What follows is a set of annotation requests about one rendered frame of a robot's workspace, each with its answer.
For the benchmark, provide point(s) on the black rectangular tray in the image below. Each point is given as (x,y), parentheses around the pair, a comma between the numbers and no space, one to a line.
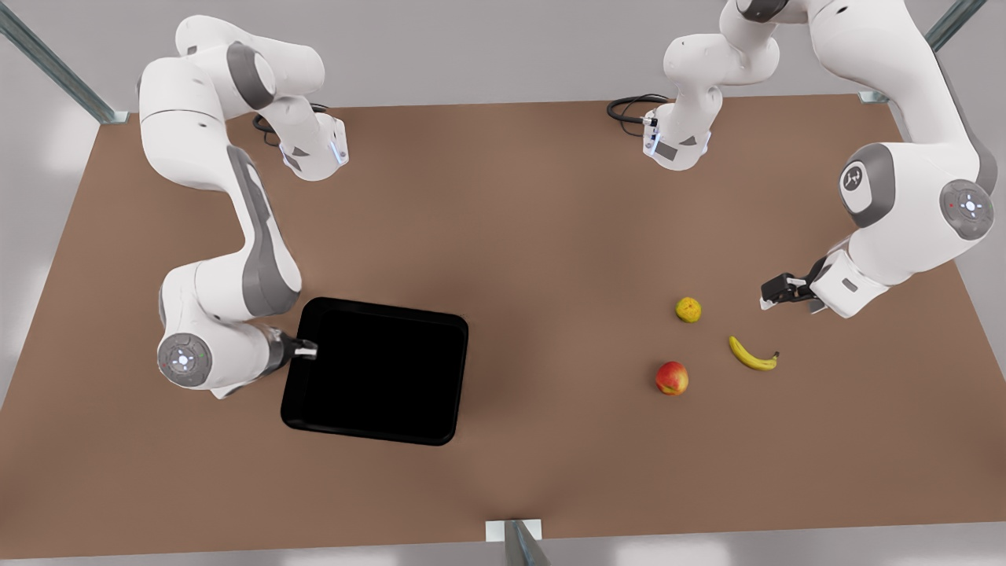
(377,371)

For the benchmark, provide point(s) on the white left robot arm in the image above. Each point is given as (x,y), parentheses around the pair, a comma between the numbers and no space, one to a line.
(904,204)

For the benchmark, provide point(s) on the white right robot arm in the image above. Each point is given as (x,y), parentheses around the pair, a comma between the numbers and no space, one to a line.
(196,118)

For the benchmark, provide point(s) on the yellow banana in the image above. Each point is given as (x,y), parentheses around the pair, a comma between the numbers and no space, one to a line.
(748,358)

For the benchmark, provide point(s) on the yellow lemon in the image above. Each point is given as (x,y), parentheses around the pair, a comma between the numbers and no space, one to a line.
(688,310)

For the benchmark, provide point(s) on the red yellow apple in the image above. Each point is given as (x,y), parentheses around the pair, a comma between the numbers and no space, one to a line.
(672,378)

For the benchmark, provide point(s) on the silver frame post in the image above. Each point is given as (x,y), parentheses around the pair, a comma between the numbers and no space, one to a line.
(55,67)
(520,544)
(947,27)

